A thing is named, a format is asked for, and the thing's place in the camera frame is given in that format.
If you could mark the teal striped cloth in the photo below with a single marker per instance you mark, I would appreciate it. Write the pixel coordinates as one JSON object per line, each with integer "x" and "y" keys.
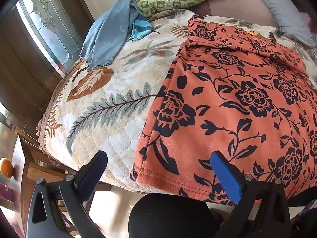
{"x": 141, "y": 28}

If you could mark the orange floral garment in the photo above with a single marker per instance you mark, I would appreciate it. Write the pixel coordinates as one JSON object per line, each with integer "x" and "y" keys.
{"x": 235, "y": 99}

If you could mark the light blue knit garment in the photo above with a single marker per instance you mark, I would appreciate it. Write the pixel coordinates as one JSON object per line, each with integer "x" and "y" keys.
{"x": 109, "y": 29}

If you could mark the wooden side table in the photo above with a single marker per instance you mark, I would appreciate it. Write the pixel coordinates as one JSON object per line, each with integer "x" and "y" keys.
{"x": 22, "y": 168}

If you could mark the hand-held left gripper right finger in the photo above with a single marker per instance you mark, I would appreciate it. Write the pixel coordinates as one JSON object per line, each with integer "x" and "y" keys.
{"x": 226, "y": 178}

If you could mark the leaf print fleece blanket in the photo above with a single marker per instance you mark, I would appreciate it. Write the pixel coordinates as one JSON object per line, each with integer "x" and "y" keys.
{"x": 118, "y": 74}

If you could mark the orange fruit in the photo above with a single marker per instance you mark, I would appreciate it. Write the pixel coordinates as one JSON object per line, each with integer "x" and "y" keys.
{"x": 6, "y": 167}

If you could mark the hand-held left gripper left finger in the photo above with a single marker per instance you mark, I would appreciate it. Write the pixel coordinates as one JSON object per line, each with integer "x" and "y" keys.
{"x": 92, "y": 176}

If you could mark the person's black trouser leg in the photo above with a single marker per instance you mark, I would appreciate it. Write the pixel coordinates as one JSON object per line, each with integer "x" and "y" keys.
{"x": 168, "y": 218}

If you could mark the grey-blue pillow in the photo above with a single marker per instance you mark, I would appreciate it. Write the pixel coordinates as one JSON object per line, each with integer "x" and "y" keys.
{"x": 284, "y": 7}

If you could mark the person's dark patterned clothing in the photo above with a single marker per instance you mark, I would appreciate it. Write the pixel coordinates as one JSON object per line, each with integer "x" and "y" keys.
{"x": 307, "y": 213}

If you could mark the purple box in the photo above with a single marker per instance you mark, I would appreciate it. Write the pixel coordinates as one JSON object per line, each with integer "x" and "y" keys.
{"x": 6, "y": 191}

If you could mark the wooden stained glass door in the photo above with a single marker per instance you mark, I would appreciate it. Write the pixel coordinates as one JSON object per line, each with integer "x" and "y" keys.
{"x": 49, "y": 17}

